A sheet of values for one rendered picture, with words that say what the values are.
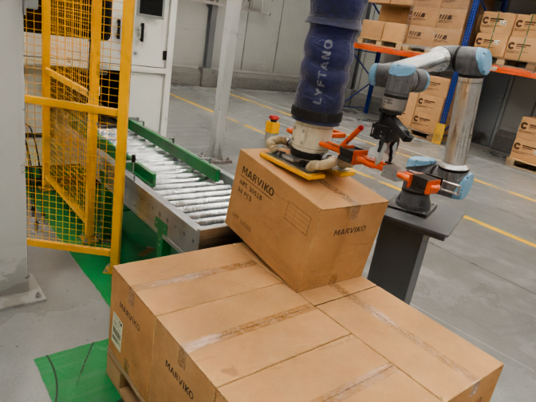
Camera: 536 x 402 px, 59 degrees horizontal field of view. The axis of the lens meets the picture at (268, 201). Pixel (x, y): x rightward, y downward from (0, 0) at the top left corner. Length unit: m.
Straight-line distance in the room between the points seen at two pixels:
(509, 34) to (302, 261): 8.02
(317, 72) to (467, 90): 0.78
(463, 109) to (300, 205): 0.97
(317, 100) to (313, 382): 1.10
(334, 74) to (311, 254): 0.74
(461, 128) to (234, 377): 1.60
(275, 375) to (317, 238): 0.59
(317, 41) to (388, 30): 8.91
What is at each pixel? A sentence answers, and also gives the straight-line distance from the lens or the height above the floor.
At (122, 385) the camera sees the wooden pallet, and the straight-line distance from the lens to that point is 2.27.
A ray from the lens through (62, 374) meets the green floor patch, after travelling 2.40.
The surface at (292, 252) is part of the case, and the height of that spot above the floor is 0.70.
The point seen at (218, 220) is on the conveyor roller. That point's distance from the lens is 2.62.
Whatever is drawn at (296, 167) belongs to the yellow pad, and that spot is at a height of 1.02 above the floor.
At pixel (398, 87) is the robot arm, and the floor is 1.42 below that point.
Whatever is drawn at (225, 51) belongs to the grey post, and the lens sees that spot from 5.54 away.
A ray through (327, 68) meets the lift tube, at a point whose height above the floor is 1.43.
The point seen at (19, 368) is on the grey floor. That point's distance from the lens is 2.46.
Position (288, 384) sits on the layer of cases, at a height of 0.54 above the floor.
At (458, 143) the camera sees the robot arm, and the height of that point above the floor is 1.18.
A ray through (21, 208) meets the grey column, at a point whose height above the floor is 0.51.
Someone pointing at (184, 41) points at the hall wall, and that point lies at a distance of 12.12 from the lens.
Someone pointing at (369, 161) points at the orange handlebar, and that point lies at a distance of 1.90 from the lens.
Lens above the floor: 1.54
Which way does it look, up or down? 19 degrees down
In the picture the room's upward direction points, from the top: 9 degrees clockwise
